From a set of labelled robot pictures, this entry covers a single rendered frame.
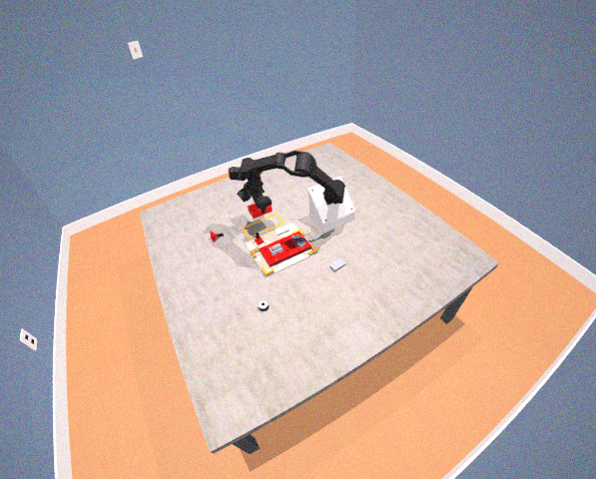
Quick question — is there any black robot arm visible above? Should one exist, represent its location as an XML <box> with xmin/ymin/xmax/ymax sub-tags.
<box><xmin>228</xmin><ymin>150</ymin><xmax>345</xmax><ymax>205</ymax></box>

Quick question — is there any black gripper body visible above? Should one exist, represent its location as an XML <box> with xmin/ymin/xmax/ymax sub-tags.
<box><xmin>244</xmin><ymin>181</ymin><xmax>272</xmax><ymax>209</ymax></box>

